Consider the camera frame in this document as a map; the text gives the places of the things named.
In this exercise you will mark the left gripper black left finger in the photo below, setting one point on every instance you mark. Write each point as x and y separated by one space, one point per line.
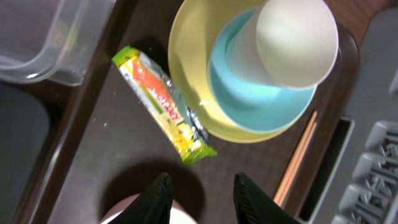
152 206

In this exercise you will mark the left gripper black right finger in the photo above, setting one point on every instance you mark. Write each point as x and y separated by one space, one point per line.
253 206

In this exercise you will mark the white bowl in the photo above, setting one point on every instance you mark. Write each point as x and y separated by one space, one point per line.
178 215

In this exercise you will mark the yellow green snack wrapper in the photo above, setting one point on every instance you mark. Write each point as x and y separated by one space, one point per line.
165 103

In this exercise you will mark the grey plastic dishwasher rack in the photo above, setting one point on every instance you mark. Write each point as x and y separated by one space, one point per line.
358 179

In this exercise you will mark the wooden chopstick right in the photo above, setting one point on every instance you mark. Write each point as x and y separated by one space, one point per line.
300 168

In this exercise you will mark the wooden chopstick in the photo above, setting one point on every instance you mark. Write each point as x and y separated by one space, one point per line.
295 158
300 168

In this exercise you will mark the wooden chopstick left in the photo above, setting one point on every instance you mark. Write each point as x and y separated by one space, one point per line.
295 158

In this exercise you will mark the dark brown serving tray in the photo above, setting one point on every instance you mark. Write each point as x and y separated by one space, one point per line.
105 138

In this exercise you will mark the light blue bowl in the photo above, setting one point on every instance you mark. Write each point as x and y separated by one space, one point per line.
256 108

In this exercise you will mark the black tray bin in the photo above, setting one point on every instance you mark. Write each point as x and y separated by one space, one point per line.
25 125

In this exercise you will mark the white paper cup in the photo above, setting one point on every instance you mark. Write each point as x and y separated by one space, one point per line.
286 43

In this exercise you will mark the yellow plate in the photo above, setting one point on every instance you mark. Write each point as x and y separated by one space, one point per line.
193 33

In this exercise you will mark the clear plastic bin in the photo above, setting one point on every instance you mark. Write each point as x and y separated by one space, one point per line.
50 39

